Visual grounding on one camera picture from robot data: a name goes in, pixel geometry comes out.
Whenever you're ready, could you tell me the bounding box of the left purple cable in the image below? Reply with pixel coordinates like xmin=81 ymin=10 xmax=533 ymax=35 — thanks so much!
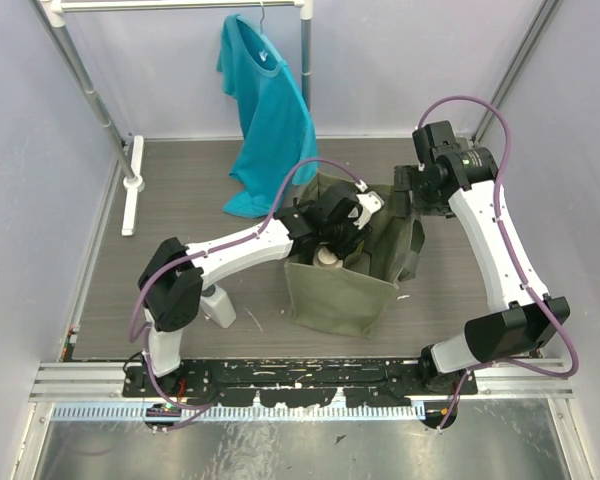
xmin=129 ymin=158 xmax=369 ymax=431

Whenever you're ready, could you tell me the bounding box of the olive canvas bag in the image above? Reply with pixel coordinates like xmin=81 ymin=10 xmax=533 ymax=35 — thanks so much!
xmin=284 ymin=184 xmax=425 ymax=338

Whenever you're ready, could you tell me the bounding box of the white slotted cable duct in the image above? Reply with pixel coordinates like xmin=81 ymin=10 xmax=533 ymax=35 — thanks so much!
xmin=50 ymin=402 xmax=426 ymax=423

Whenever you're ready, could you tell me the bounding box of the purple cable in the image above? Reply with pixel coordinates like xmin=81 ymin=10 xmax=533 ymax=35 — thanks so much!
xmin=129 ymin=158 xmax=369 ymax=431
xmin=417 ymin=95 xmax=580 ymax=431

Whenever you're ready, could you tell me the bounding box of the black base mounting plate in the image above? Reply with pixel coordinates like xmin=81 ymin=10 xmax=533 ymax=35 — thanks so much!
xmin=122 ymin=357 xmax=479 ymax=409

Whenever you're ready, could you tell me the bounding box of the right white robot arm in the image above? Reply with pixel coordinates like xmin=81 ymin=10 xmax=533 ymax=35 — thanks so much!
xmin=394 ymin=145 xmax=570 ymax=394

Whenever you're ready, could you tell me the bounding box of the white bottle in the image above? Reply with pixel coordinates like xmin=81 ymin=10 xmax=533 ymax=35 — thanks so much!
xmin=200 ymin=284 xmax=237 ymax=329

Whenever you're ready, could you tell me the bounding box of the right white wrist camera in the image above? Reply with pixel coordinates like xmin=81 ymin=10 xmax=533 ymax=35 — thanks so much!
xmin=412 ymin=120 xmax=460 ymax=166

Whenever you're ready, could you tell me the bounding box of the white metal clothes rack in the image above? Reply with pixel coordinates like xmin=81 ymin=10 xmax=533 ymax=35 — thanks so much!
xmin=29 ymin=0 xmax=314 ymax=237

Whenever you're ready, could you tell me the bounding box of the teal t-shirt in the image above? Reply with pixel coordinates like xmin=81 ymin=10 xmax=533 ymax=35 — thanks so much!
xmin=216 ymin=15 xmax=318 ymax=218

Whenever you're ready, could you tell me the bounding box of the beige round bottle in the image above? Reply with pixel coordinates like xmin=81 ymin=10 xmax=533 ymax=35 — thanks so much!
xmin=312 ymin=246 xmax=343 ymax=268

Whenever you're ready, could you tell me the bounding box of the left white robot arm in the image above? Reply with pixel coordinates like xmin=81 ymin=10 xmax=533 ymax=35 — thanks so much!
xmin=133 ymin=193 xmax=384 ymax=396

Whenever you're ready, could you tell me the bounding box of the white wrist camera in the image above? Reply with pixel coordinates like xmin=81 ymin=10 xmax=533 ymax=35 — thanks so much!
xmin=318 ymin=182 xmax=385 ymax=230
xmin=412 ymin=120 xmax=460 ymax=166

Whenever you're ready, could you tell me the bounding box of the wire clothes hanger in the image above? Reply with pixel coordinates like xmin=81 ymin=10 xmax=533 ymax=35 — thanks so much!
xmin=258 ymin=0 xmax=266 ymax=35

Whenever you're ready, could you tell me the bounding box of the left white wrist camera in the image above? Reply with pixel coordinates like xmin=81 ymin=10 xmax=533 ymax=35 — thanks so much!
xmin=318 ymin=182 xmax=385 ymax=230

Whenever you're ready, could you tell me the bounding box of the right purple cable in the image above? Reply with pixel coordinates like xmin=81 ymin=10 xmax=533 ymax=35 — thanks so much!
xmin=417 ymin=95 xmax=580 ymax=431

